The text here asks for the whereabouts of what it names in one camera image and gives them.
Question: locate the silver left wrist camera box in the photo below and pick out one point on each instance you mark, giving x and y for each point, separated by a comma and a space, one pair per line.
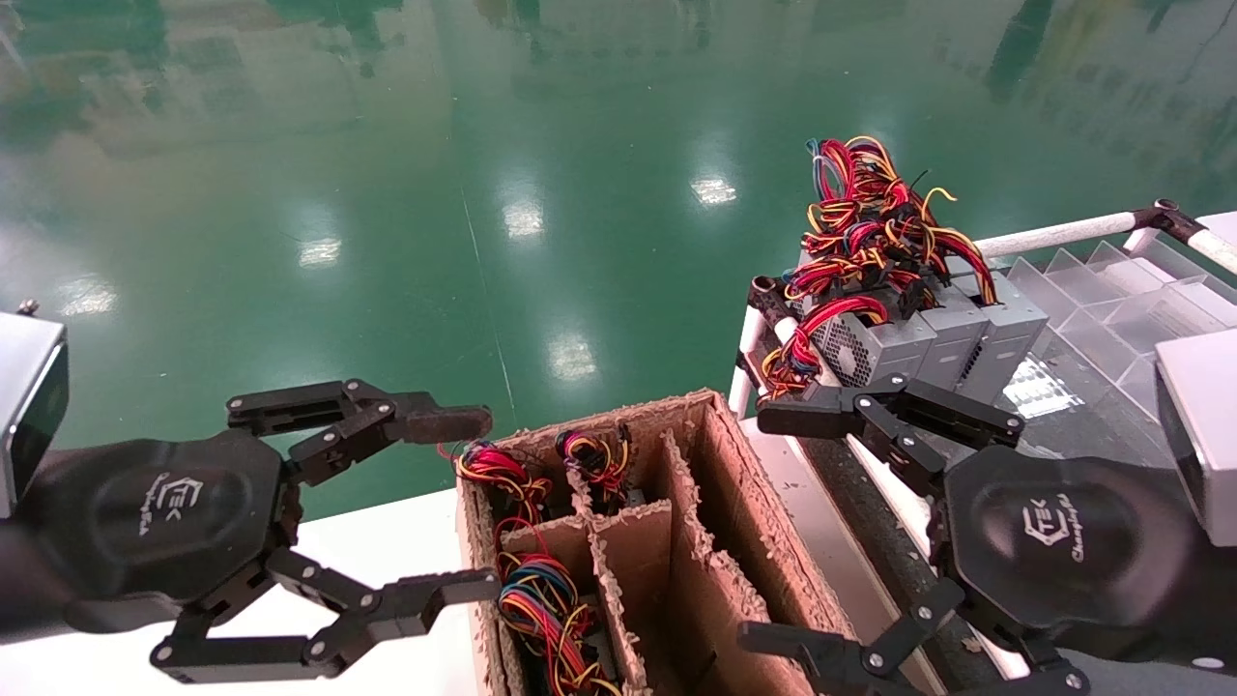
24, 406

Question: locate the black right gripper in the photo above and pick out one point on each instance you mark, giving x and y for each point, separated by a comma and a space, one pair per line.
1073, 541

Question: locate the dark cart shelf panel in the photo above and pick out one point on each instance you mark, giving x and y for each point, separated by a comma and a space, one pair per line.
870, 551

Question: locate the black tube connector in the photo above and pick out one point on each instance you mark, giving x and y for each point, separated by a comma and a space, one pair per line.
770, 295
1166, 218

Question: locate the long white cart frame tube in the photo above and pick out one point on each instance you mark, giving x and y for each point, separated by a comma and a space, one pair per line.
894, 488

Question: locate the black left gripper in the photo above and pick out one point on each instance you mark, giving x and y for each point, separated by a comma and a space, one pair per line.
164, 512

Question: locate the white cart leg tube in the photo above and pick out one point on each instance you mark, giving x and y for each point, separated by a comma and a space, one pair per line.
741, 377

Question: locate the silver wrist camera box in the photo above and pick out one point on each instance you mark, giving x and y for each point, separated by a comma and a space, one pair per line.
1203, 435
24, 406

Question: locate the brown cardboard divider box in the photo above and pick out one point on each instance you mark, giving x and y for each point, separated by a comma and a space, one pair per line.
715, 580

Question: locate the clear plastic divider tray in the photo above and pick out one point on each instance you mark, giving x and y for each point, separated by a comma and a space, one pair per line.
1121, 319

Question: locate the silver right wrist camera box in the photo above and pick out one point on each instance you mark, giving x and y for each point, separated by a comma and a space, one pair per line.
1203, 435

